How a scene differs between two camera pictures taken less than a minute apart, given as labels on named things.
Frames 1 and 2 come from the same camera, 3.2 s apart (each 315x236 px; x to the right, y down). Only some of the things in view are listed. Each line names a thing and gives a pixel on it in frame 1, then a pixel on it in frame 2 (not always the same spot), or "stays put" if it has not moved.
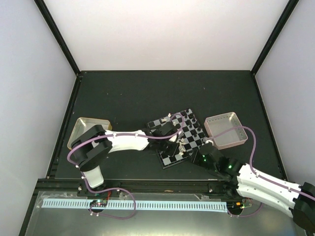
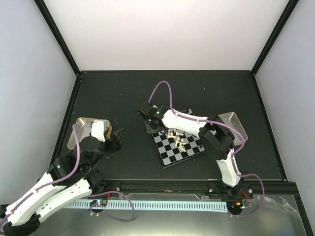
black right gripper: [195, 157] -> [162, 129]
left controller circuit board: [98, 202] stays put
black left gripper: [173, 151] -> [113, 147]
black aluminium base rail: [121, 187] stays put
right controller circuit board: [235, 206] stays put
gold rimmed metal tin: [82, 124] stays put
